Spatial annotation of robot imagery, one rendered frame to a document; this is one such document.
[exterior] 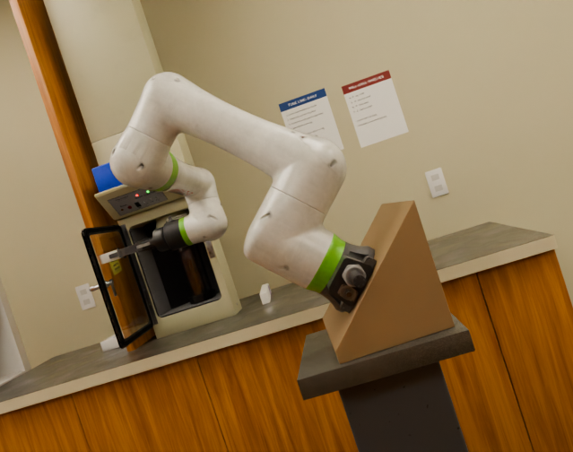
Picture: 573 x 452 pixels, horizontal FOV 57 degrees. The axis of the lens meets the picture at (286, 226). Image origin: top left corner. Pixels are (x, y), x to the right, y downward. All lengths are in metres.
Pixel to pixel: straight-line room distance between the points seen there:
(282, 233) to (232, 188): 1.34
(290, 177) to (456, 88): 1.44
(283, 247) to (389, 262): 0.21
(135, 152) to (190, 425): 0.95
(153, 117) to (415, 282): 0.67
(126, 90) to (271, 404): 1.22
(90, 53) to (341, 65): 1.01
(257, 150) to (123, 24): 1.14
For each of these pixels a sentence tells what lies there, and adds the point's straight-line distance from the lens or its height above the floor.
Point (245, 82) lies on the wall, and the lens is 2.39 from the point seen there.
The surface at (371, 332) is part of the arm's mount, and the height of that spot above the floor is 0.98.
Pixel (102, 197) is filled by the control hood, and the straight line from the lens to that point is 1.96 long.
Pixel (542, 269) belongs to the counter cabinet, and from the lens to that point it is 1.71.
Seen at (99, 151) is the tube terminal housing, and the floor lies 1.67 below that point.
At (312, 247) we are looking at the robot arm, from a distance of 1.04.
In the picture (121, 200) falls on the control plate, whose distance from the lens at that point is 1.96.
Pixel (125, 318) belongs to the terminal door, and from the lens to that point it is 1.85.
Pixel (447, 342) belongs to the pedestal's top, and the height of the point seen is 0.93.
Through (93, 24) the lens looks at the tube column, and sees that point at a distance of 2.18.
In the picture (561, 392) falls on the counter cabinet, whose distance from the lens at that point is 1.81.
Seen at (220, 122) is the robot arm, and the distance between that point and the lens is 1.15.
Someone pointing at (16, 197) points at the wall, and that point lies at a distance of 2.77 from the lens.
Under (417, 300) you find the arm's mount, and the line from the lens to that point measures 1.00.
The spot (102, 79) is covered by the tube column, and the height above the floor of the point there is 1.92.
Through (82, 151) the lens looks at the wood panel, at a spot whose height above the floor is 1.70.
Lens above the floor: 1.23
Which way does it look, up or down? 1 degrees down
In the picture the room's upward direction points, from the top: 18 degrees counter-clockwise
